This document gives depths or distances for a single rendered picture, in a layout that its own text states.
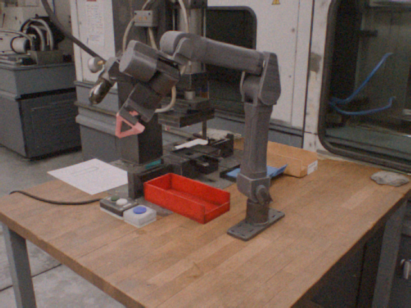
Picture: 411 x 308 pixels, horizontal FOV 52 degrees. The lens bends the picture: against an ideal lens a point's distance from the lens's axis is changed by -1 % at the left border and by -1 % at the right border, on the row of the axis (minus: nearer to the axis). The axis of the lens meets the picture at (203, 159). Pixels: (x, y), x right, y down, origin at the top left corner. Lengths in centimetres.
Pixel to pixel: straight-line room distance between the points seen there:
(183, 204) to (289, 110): 90
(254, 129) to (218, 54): 22
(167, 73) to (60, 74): 369
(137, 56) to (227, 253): 52
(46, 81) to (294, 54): 306
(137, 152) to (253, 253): 73
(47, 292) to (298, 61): 180
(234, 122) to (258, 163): 107
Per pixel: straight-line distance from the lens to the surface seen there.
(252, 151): 109
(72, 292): 254
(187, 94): 146
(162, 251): 109
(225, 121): 220
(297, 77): 192
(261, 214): 117
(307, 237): 117
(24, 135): 451
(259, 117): 107
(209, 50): 96
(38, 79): 448
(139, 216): 119
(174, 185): 141
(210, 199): 132
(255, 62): 103
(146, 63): 90
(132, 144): 166
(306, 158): 165
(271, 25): 200
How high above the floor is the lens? 147
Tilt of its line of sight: 20 degrees down
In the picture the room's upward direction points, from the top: straight up
